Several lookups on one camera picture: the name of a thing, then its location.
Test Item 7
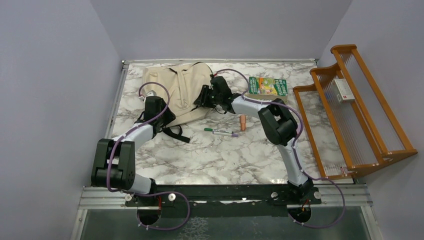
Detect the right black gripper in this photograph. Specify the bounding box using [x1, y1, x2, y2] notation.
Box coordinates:
[193, 85, 221, 110]

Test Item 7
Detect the cream canvas backpack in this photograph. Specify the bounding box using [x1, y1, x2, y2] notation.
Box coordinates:
[139, 62, 213, 143]

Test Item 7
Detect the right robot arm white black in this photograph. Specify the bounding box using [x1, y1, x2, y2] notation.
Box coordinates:
[194, 76, 320, 204]

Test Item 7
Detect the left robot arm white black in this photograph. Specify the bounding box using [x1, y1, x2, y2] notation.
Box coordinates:
[91, 96, 176, 206]

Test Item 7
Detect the green capped marker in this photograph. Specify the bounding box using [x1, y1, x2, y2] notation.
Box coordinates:
[203, 127, 228, 133]

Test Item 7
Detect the orange highlighter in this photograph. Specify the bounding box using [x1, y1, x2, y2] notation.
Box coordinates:
[239, 114, 246, 132]

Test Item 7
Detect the purple capped marker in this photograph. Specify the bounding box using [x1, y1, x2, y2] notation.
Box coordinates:
[212, 131, 239, 138]

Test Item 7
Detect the green illustrated book upper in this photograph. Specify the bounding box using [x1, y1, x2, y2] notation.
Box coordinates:
[245, 76, 289, 101]

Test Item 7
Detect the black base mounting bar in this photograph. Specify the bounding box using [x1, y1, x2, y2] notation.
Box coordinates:
[91, 183, 332, 220]

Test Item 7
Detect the small white box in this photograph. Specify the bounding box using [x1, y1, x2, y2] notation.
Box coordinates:
[331, 78, 355, 103]

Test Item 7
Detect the wooden shelf rack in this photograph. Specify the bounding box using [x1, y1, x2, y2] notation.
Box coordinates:
[293, 44, 417, 180]

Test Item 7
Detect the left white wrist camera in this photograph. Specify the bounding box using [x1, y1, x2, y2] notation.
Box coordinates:
[139, 90, 157, 100]

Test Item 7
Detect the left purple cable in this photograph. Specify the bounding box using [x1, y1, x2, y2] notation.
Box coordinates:
[105, 81, 191, 232]

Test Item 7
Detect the purple cable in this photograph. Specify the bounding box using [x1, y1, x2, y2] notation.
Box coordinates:
[213, 68, 346, 230]
[105, 81, 191, 232]

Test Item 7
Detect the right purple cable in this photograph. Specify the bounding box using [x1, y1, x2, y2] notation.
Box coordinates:
[213, 68, 346, 230]

